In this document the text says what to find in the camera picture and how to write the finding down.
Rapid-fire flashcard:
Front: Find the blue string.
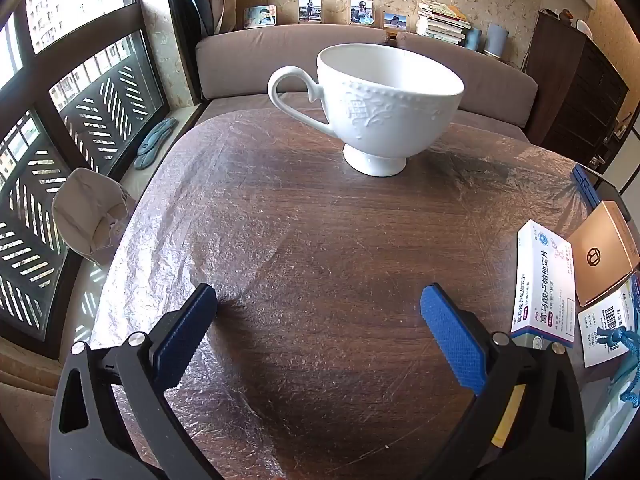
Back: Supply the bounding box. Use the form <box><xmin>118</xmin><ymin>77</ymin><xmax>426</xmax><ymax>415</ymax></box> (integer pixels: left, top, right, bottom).
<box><xmin>592</xmin><ymin>325</ymin><xmax>640</xmax><ymax>406</ymax></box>

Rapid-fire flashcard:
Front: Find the photo frame with child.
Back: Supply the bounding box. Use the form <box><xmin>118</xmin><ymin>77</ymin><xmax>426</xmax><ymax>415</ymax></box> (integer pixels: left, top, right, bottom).
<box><xmin>243</xmin><ymin>5</ymin><xmax>277</xmax><ymax>28</ymax></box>

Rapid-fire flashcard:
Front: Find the blue-grey insole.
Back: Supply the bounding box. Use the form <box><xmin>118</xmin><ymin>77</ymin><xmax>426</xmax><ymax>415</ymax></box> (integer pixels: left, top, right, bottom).
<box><xmin>136</xmin><ymin>117</ymin><xmax>180</xmax><ymax>157</ymax></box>
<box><xmin>134</xmin><ymin>130</ymin><xmax>173</xmax><ymax>170</ymax></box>

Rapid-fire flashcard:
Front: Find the photo frame with standing figure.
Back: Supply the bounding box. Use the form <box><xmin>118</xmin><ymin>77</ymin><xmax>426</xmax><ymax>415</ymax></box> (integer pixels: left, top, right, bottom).
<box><xmin>298</xmin><ymin>0</ymin><xmax>324</xmax><ymax>24</ymax></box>

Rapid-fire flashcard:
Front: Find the white barcode box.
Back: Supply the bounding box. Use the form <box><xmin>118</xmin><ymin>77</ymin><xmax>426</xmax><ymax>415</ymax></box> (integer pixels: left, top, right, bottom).
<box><xmin>577</xmin><ymin>280</ymin><xmax>640</xmax><ymax>368</ymax></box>

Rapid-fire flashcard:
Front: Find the dark wooden cabinet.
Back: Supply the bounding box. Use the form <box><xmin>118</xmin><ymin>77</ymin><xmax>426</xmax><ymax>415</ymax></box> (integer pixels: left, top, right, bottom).
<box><xmin>522</xmin><ymin>10</ymin><xmax>631</xmax><ymax>166</ymax></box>

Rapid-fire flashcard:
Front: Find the dark blue tablet case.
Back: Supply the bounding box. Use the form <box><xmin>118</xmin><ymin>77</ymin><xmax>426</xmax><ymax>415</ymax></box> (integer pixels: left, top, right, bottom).
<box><xmin>571</xmin><ymin>162</ymin><xmax>632</xmax><ymax>222</ymax></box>

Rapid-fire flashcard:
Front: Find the white medicine box blue logo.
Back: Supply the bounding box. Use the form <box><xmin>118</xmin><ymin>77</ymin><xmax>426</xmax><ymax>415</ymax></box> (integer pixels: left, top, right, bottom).
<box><xmin>510</xmin><ymin>219</ymin><xmax>577</xmax><ymax>348</ymax></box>

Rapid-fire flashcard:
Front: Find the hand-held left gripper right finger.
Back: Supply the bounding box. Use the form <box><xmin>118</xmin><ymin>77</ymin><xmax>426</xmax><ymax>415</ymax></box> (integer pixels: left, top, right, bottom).
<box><xmin>419</xmin><ymin>282</ymin><xmax>587</xmax><ymax>480</ymax></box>

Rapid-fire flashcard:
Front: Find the white panelled sliding door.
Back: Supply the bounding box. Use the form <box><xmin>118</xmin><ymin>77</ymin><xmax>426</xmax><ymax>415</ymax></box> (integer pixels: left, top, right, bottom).
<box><xmin>597</xmin><ymin>110</ymin><xmax>640</xmax><ymax>196</ymax></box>

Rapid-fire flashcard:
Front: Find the grey-blue cylinder speaker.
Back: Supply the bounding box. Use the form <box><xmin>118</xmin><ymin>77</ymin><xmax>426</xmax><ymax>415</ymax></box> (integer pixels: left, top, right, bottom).
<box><xmin>482</xmin><ymin>22</ymin><xmax>510</xmax><ymax>58</ymax></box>

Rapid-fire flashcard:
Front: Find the clear plastic table cover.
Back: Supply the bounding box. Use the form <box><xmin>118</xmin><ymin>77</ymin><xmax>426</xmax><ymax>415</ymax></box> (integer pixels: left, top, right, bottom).
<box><xmin>90</xmin><ymin>107</ymin><xmax>601</xmax><ymax>480</ymax></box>

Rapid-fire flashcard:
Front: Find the golden square box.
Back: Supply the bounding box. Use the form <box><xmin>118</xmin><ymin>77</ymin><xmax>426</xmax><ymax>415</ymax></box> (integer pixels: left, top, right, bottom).
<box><xmin>566</xmin><ymin>201</ymin><xmax>640</xmax><ymax>307</ymax></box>

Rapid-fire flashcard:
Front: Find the white embossed teacup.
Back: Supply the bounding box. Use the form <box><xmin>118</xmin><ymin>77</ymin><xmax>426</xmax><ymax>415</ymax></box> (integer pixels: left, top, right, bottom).
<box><xmin>267</xmin><ymin>43</ymin><xmax>466</xmax><ymax>177</ymax></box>

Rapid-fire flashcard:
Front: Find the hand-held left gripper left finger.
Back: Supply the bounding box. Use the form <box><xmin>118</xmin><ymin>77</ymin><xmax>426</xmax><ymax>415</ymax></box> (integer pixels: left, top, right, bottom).
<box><xmin>49</xmin><ymin>282</ymin><xmax>221</xmax><ymax>480</ymax></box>

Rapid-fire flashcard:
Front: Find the dark framed window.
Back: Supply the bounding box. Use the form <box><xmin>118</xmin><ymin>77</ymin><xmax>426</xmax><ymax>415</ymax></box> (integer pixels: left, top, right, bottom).
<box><xmin>0</xmin><ymin>0</ymin><xmax>168</xmax><ymax>361</ymax></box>

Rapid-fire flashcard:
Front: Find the stack of books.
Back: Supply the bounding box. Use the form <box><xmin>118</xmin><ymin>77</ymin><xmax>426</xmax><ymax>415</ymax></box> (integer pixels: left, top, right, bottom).
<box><xmin>415</xmin><ymin>0</ymin><xmax>473</xmax><ymax>46</ymax></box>

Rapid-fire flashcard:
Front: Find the white plastic bag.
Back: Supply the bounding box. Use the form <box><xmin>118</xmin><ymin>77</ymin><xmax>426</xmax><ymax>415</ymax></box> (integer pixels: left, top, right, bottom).
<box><xmin>585</xmin><ymin>390</ymin><xmax>640</xmax><ymax>480</ymax></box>

